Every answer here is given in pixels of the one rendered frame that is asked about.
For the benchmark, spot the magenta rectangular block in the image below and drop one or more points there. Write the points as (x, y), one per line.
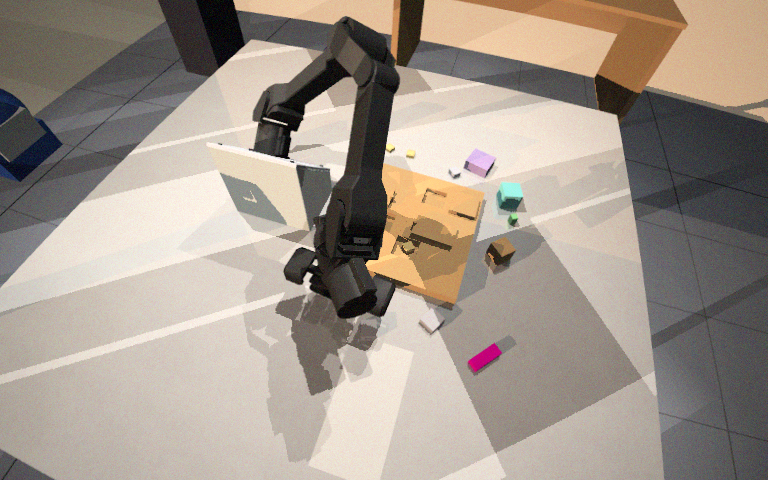
(485, 357)

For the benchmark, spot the teal cube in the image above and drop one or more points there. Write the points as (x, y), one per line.
(509, 195)

